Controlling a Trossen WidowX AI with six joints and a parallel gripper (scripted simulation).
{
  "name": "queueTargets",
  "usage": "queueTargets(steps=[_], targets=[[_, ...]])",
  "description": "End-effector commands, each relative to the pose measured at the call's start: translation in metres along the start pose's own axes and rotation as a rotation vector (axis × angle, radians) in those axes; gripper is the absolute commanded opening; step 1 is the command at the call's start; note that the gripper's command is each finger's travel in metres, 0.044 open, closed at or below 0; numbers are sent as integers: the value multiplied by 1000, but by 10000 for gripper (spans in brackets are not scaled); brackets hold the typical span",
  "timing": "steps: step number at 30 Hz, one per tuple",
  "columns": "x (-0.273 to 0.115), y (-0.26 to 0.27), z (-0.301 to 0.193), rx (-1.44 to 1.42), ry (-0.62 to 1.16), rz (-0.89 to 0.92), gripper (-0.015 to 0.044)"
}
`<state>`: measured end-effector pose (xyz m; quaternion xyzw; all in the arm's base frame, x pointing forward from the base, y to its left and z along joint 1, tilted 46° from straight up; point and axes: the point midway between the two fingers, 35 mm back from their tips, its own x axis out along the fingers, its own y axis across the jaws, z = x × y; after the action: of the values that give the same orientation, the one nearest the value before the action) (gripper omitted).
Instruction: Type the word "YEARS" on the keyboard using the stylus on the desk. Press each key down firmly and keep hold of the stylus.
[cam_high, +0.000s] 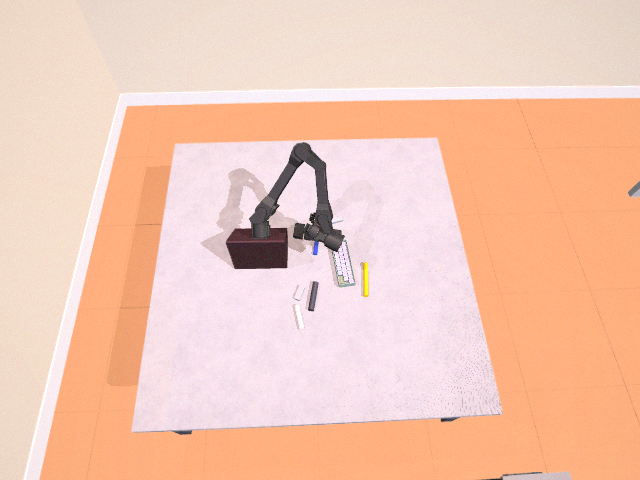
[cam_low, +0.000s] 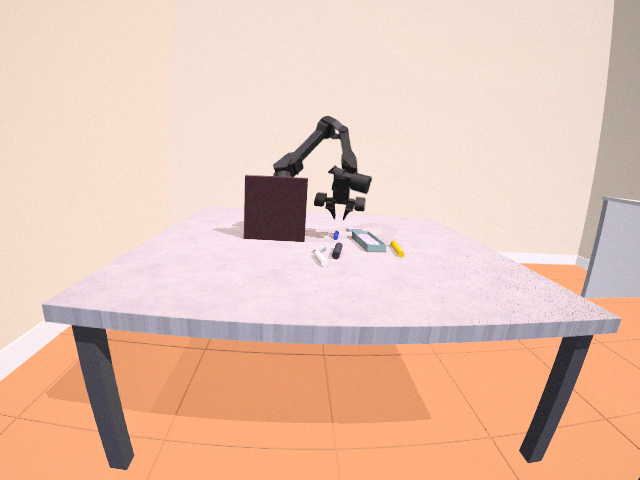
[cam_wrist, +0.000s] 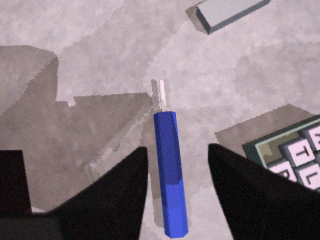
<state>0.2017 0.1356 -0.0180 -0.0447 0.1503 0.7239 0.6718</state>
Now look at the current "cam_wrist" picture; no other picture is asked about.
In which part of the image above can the blue stylus with white tip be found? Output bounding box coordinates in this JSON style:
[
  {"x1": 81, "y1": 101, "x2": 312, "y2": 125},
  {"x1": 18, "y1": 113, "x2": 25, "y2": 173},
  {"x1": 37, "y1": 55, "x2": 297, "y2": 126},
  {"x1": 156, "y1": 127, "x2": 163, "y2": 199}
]
[{"x1": 153, "y1": 79, "x2": 189, "y2": 238}]

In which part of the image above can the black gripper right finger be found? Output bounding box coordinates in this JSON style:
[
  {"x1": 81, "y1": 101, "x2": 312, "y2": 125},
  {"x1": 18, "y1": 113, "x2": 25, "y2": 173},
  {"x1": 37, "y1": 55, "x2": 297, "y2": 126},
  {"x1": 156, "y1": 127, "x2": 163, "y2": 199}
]
[{"x1": 208, "y1": 143, "x2": 320, "y2": 240}]

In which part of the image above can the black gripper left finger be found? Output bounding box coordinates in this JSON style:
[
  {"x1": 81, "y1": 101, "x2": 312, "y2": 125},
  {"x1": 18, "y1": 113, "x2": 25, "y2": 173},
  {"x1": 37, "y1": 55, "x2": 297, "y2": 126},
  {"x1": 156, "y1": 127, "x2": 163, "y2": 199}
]
[{"x1": 0, "y1": 147, "x2": 148, "y2": 240}]

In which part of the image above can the keyboard with white letter keys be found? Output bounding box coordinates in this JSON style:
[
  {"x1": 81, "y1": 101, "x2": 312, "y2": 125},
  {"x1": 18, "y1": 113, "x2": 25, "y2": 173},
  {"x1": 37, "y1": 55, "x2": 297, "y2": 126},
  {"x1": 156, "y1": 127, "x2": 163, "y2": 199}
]
[{"x1": 241, "y1": 114, "x2": 320, "y2": 192}]

